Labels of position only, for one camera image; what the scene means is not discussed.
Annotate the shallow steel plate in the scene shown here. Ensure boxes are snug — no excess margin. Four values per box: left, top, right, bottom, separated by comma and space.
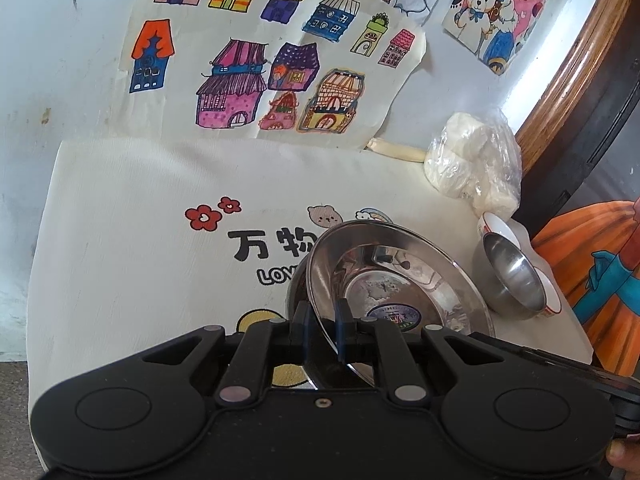
288, 220, 495, 388

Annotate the deep steel mixing bowl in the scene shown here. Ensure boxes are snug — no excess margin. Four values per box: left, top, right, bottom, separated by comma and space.
471, 232, 547, 320

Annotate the white red-rimmed bowl front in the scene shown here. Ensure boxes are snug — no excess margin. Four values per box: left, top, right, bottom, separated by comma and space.
533, 262, 563, 318

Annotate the white red-rimmed bowl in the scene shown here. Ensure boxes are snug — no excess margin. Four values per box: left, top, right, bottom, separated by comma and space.
477, 211, 522, 249
533, 262, 563, 318

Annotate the person right hand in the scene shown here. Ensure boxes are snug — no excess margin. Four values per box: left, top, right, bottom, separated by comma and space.
606, 434, 640, 480

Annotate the cream rolled stick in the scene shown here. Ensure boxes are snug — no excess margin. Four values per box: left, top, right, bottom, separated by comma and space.
366, 138, 426, 164

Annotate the clear bag of white buns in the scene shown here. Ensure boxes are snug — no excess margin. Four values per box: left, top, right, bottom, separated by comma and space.
423, 110, 523, 220

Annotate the orange dress lady painting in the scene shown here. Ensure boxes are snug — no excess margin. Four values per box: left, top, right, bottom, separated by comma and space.
532, 200, 639, 376

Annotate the colourful houses drawing paper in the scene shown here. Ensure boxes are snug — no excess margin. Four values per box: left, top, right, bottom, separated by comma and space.
112, 0, 426, 148

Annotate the girl with teddy drawing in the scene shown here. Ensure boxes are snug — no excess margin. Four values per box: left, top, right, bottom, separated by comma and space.
442, 0, 547, 75

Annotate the brown wooden frame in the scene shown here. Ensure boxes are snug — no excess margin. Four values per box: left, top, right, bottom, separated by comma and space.
516, 0, 639, 174

